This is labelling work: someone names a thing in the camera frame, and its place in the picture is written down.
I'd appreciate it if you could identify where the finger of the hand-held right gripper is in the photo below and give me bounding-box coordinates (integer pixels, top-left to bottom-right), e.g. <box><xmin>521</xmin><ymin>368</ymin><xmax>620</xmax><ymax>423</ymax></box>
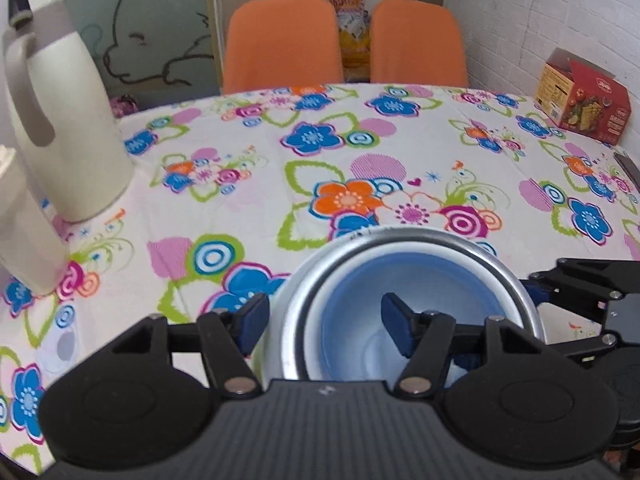
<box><xmin>525</xmin><ymin>258</ymin><xmax>640</xmax><ymax>317</ymax></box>
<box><xmin>547</xmin><ymin>332</ymin><xmax>618</xmax><ymax>367</ymax></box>

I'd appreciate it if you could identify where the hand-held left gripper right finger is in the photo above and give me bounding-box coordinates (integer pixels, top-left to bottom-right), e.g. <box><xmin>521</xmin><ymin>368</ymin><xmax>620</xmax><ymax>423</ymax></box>
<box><xmin>381</xmin><ymin>294</ymin><xmax>551</xmax><ymax>396</ymax></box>

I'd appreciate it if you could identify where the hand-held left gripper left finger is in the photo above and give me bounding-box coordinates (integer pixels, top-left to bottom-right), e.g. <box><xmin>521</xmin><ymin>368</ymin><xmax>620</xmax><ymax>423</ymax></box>
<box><xmin>100</xmin><ymin>292</ymin><xmax>271</xmax><ymax>395</ymax></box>

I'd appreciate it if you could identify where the blue plastic bowl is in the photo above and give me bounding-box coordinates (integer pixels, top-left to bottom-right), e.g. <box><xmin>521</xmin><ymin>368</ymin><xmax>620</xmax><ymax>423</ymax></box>
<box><xmin>315</xmin><ymin>255</ymin><xmax>508</xmax><ymax>383</ymax></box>

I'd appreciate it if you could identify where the stainless steel bowl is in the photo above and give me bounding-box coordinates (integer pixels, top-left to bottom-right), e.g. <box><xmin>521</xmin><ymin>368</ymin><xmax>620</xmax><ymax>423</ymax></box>
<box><xmin>262</xmin><ymin>226</ymin><xmax>547</xmax><ymax>381</ymax></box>

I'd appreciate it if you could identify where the black flat device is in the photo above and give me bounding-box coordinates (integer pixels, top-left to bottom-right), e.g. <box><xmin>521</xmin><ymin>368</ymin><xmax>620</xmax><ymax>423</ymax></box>
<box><xmin>613</xmin><ymin>151</ymin><xmax>640</xmax><ymax>186</ymax></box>

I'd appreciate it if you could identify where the floral tablecloth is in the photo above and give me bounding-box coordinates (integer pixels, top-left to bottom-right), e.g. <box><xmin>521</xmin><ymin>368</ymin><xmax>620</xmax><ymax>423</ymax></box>
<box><xmin>0</xmin><ymin>82</ymin><xmax>640</xmax><ymax>477</ymax></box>

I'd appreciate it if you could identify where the orange cardboard box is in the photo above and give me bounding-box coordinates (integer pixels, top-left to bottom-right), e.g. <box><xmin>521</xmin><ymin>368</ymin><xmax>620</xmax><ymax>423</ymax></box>
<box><xmin>534</xmin><ymin>47</ymin><xmax>631</xmax><ymax>142</ymax></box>

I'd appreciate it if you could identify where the white plastic cup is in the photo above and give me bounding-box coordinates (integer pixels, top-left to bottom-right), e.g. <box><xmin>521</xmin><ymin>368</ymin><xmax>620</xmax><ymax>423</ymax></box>
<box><xmin>0</xmin><ymin>144</ymin><xmax>72</xmax><ymax>297</ymax></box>

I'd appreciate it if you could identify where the pink crumpled bag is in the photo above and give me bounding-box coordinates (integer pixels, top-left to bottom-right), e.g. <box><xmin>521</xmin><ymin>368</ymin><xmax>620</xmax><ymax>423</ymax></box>
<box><xmin>109</xmin><ymin>94</ymin><xmax>139</xmax><ymax>119</ymax></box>

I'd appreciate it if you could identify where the cream thermos jug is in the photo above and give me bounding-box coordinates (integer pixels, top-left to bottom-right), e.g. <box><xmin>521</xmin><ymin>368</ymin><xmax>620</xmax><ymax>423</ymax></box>
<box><xmin>0</xmin><ymin>0</ymin><xmax>135</xmax><ymax>224</ymax></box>

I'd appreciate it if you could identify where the orange chair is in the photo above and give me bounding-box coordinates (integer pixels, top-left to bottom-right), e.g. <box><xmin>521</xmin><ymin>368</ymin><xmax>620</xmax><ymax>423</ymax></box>
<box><xmin>369</xmin><ymin>0</ymin><xmax>469</xmax><ymax>88</ymax></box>
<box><xmin>221</xmin><ymin>0</ymin><xmax>346</xmax><ymax>95</ymax></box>

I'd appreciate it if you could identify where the yellow snack packet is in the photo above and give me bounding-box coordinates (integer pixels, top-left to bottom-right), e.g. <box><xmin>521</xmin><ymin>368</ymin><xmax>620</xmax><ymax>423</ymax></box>
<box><xmin>328</xmin><ymin>0</ymin><xmax>374</xmax><ymax>72</ymax></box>

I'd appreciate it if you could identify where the glass door with cat drawing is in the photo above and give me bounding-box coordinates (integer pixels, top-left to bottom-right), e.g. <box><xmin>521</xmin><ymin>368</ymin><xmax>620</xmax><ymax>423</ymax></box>
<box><xmin>59</xmin><ymin>0</ymin><xmax>222</xmax><ymax>108</ymax></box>

